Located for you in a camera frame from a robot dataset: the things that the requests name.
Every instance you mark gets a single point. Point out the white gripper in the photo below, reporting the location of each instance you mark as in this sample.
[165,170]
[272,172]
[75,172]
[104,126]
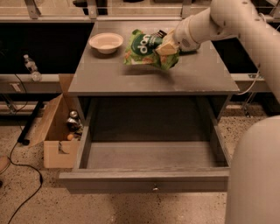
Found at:
[182,37]

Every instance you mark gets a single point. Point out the green rice chip bag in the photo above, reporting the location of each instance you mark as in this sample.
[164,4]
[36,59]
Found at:
[141,50]

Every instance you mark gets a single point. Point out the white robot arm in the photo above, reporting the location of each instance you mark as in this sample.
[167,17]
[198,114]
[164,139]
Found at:
[253,189]

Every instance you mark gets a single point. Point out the grey cabinet counter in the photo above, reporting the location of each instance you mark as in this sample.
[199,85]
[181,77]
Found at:
[199,73]

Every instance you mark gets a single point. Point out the open grey top drawer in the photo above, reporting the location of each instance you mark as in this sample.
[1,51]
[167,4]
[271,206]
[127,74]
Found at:
[131,143]

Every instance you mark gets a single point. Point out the metal drawer knob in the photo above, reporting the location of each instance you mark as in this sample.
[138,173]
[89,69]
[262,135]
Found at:
[155,188]

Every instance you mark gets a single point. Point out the black calculator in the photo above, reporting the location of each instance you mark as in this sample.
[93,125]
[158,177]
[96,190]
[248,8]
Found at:
[159,34]

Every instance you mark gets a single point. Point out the white bowl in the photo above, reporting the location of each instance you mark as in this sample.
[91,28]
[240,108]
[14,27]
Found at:
[106,43]

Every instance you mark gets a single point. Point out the items inside cardboard box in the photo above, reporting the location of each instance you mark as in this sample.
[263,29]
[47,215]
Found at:
[74,125]

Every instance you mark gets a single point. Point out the clear plastic water bottle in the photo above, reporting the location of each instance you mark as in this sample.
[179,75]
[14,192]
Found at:
[32,68]

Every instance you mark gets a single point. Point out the cardboard box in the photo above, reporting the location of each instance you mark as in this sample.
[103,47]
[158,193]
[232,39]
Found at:
[59,147]

